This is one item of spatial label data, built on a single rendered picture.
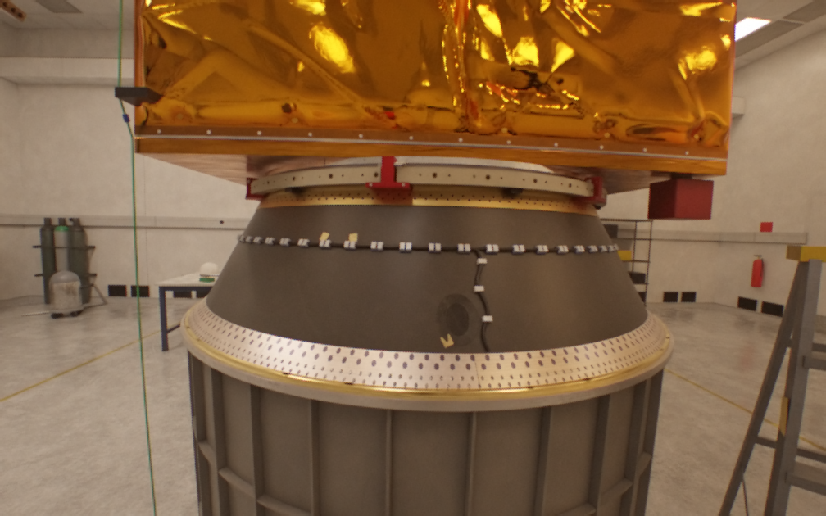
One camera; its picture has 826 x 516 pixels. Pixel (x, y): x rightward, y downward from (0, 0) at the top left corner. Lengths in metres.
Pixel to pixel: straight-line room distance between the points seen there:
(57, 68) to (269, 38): 8.07
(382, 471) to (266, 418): 0.34
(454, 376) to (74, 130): 8.82
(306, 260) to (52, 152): 8.54
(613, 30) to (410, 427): 1.29
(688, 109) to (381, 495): 1.45
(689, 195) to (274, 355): 1.44
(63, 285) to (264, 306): 6.58
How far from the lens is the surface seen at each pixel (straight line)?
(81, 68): 8.84
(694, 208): 1.49
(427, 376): 0.79
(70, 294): 7.55
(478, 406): 0.78
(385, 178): 0.94
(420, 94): 1.06
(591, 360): 0.99
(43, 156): 9.48
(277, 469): 1.09
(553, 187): 1.11
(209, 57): 1.22
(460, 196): 0.98
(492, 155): 1.09
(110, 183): 8.53
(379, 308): 0.84
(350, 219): 0.98
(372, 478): 0.95
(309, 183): 1.08
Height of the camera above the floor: 1.53
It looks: 5 degrees down
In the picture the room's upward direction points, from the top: 1 degrees clockwise
